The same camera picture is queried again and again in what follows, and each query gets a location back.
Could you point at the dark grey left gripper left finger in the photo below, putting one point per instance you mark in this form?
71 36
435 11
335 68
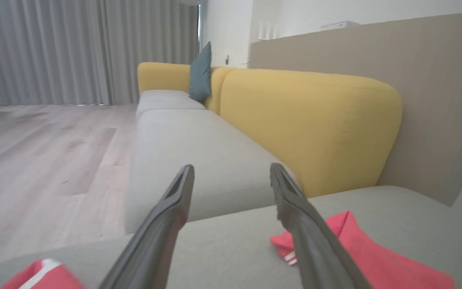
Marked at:
155 237

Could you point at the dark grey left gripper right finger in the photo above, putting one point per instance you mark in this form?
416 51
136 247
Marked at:
311 241

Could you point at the red basketball jersey number 23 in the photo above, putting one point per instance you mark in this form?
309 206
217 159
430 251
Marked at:
375 261

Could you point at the large grey sofa seat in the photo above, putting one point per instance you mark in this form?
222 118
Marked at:
231 249

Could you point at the long grey sofa seat cushion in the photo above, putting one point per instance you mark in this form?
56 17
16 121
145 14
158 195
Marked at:
199 160

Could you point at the red shorts with white stripe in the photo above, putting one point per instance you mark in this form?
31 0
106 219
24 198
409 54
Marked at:
42 277

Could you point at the large yellow sofa backrest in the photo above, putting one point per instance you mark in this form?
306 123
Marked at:
311 120

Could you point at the small grey sofa seat cushion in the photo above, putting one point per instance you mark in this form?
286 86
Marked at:
163 99

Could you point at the yellow sofa armrest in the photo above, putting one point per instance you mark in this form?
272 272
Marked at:
163 76

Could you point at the narrow yellow sofa backrest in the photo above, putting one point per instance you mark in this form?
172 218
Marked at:
217 88

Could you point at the teal throw pillow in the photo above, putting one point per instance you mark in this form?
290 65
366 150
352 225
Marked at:
201 74

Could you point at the beige partition panel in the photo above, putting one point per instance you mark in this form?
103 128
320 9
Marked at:
427 80

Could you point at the grey pleated curtain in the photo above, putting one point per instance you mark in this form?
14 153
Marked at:
74 48

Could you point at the white device on partition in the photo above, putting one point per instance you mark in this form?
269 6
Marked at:
339 25

